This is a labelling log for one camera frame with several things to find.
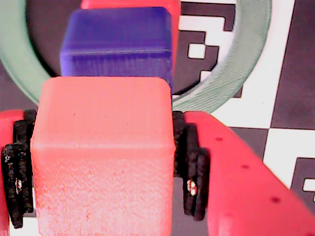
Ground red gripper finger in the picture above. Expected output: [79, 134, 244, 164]
[172, 110, 315, 236]
[0, 109, 37, 236]

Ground orange cube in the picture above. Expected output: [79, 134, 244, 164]
[30, 76, 176, 236]

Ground blue cube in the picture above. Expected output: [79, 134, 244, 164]
[60, 6, 174, 95]

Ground red cube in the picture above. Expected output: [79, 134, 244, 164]
[80, 0, 182, 84]

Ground black white marker mat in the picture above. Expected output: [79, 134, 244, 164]
[0, 0, 315, 236]

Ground green ring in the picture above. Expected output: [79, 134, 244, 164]
[0, 0, 273, 114]

